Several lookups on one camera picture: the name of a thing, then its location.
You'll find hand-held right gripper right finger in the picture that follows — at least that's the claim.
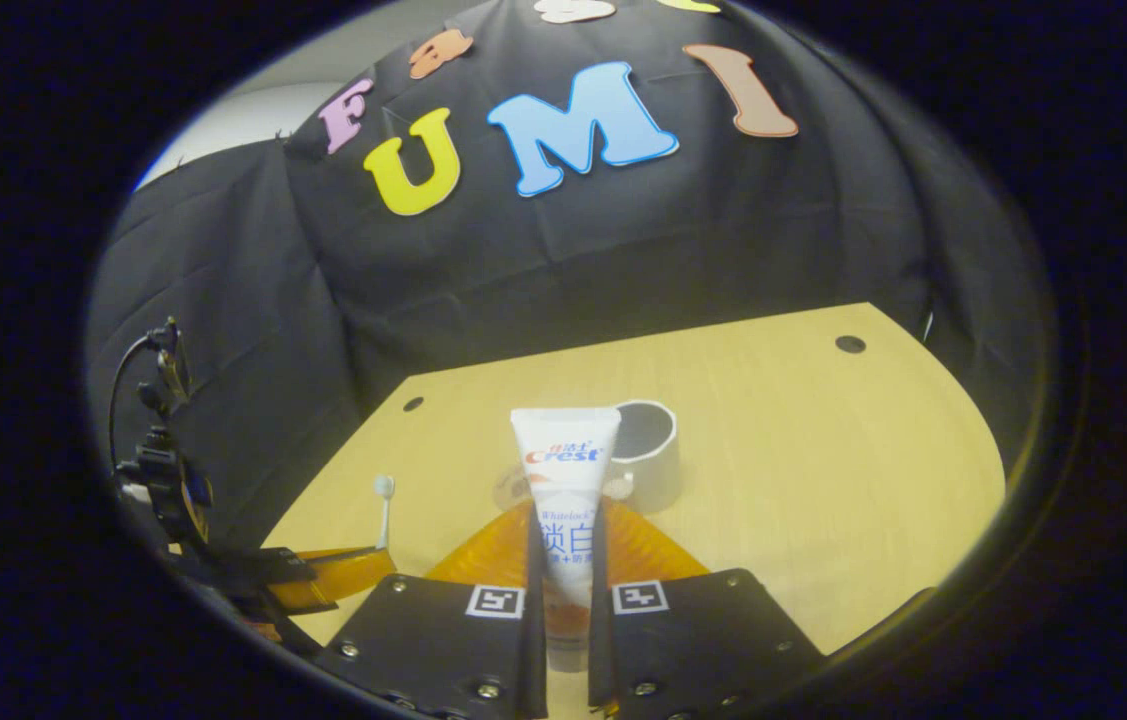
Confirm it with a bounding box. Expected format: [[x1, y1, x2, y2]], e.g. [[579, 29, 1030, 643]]
[[587, 502, 826, 720]]

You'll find white toothpaste tube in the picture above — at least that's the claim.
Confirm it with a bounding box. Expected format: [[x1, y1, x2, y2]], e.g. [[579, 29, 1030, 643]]
[[509, 406, 623, 674]]

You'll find pale toothbrush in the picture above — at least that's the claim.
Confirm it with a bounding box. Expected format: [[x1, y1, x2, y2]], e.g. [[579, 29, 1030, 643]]
[[372, 474, 397, 552]]

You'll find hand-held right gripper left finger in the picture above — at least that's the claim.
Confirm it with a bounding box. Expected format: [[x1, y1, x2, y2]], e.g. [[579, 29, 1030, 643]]
[[316, 500, 550, 720]]

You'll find round wooden coaster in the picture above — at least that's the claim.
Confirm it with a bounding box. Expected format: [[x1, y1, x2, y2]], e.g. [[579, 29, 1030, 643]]
[[492, 464, 536, 513]]

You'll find white cup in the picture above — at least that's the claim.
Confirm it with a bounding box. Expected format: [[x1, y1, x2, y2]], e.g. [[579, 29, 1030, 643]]
[[606, 400, 682, 515]]

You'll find black backdrop cloth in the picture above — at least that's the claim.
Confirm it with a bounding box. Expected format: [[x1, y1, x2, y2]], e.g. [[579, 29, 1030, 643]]
[[88, 0, 1044, 561]]

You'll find black cable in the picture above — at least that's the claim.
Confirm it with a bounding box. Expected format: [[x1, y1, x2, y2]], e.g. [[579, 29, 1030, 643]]
[[107, 334, 174, 473]]

